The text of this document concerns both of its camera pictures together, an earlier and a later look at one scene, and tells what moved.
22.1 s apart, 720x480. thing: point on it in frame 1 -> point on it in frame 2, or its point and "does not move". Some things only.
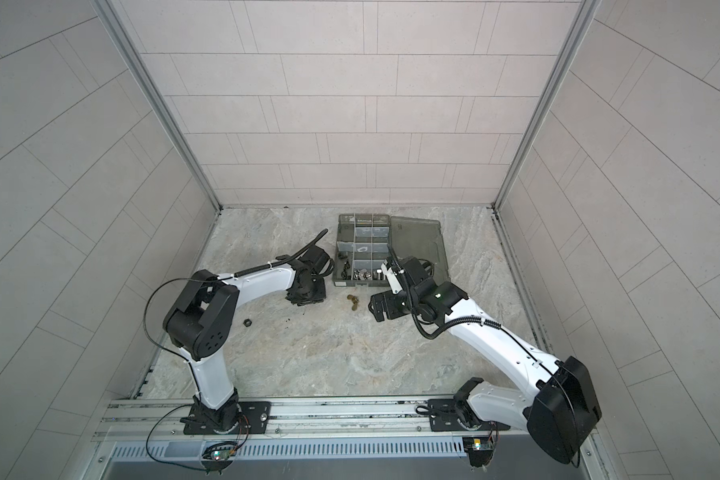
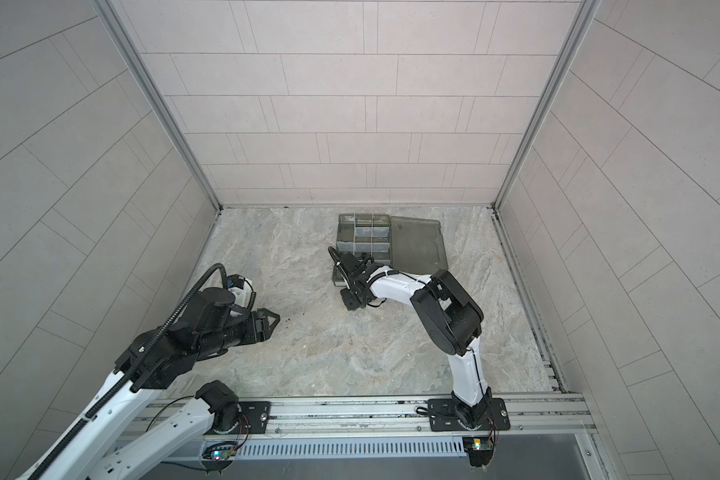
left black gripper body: x=314 y=293 -> x=236 y=332
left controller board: x=219 y=456 does not move
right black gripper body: x=403 y=303 -> x=352 y=298
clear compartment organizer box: x=362 y=241 does not move
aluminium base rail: x=157 y=430 does not move
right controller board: x=480 y=450 does not move
